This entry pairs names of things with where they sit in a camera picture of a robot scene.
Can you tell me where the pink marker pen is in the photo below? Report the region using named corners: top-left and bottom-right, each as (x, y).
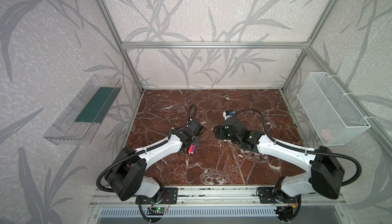
top-left (188, 145), bottom-right (195, 154)

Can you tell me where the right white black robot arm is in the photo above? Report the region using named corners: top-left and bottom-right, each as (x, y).
top-left (213, 116), bottom-right (362, 203)

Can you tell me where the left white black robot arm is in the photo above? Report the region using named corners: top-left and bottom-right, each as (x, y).
top-left (96, 120), bottom-right (205, 202)

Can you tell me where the purple marker pen lower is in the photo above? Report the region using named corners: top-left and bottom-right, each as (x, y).
top-left (190, 145), bottom-right (197, 154)

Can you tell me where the green circuit board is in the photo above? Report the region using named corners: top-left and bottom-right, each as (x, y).
top-left (147, 206), bottom-right (169, 216)

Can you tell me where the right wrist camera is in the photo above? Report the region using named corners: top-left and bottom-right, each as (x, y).
top-left (223, 110), bottom-right (235, 120)

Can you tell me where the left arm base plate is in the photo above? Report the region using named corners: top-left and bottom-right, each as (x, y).
top-left (136, 187), bottom-right (179, 205)

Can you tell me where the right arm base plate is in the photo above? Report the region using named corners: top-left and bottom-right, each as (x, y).
top-left (256, 187), bottom-right (297, 205)

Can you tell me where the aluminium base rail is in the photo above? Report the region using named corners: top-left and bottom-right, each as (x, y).
top-left (88, 185), bottom-right (347, 208)

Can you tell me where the white wire mesh basket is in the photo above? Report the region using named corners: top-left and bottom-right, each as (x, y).
top-left (297, 72), bottom-right (371, 146)

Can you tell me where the aluminium frame crossbar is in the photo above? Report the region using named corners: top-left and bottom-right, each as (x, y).
top-left (121, 41), bottom-right (307, 49)

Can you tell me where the clear plastic wall tray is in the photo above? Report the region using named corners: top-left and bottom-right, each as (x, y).
top-left (43, 75), bottom-right (123, 145)

